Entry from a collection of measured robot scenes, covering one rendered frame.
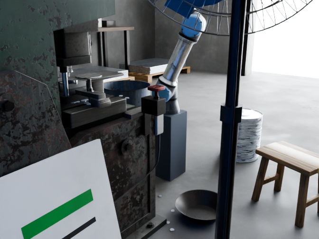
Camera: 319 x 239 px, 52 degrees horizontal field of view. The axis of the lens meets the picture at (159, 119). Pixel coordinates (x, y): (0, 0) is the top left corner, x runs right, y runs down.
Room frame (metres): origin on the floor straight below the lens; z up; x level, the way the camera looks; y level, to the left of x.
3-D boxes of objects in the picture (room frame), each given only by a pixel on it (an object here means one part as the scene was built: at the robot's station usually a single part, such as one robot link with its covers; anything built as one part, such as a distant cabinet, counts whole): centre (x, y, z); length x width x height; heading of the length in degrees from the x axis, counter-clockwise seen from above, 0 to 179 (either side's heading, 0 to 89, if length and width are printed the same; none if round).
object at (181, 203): (1.55, -0.24, 0.04); 0.30 x 0.30 x 0.07
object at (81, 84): (1.43, 0.41, 0.76); 0.15 x 0.09 x 0.05; 51
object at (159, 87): (1.40, 0.01, 0.72); 0.07 x 0.06 x 0.08; 141
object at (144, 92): (2.73, 0.29, 0.24); 0.42 x 0.42 x 0.48
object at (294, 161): (1.63, -0.74, 0.16); 0.34 x 0.24 x 0.34; 33
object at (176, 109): (2.05, -0.06, 0.50); 0.15 x 0.15 x 0.10
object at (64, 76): (1.33, 0.39, 0.81); 0.02 x 0.02 x 0.14
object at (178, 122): (2.05, -0.06, 0.23); 0.18 x 0.18 x 0.45; 51
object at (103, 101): (1.32, 0.28, 0.76); 0.17 x 0.06 x 0.10; 51
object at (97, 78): (1.56, 0.31, 0.72); 0.25 x 0.14 x 0.14; 141
